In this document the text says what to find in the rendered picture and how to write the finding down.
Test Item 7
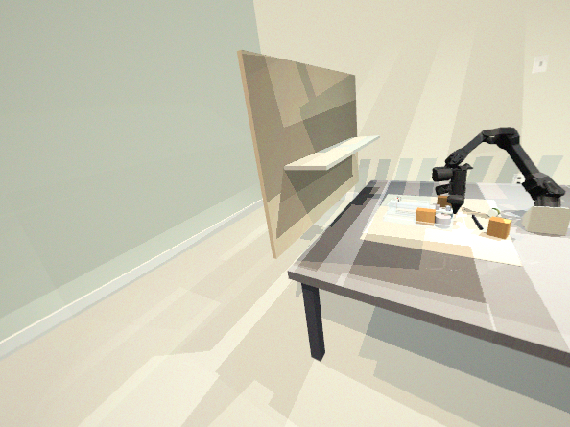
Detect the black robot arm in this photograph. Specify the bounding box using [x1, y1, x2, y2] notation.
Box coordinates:
[432, 127, 565, 208]

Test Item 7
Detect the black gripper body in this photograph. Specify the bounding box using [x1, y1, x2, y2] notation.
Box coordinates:
[447, 179, 466, 204]

